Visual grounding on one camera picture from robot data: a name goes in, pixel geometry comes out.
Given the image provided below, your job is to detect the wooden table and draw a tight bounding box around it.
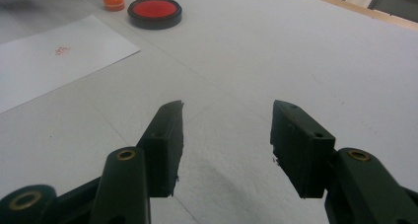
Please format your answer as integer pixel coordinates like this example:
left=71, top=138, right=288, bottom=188
left=285, top=0, right=418, bottom=33

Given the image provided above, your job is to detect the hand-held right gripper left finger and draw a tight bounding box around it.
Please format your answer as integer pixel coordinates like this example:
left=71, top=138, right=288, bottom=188
left=136, top=100, right=184, bottom=198

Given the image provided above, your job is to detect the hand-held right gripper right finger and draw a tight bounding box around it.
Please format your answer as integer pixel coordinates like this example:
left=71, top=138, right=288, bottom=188
left=269, top=100, right=337, bottom=199

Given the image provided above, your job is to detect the large white table cover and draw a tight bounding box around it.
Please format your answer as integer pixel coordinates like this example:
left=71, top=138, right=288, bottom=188
left=0, top=0, right=418, bottom=224

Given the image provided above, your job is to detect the round black red ink pad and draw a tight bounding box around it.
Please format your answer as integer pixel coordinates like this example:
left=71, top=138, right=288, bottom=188
left=127, top=0, right=183, bottom=31

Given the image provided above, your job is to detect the white paper sheet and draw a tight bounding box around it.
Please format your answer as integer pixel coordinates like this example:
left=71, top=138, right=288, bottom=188
left=0, top=14, right=141, bottom=114

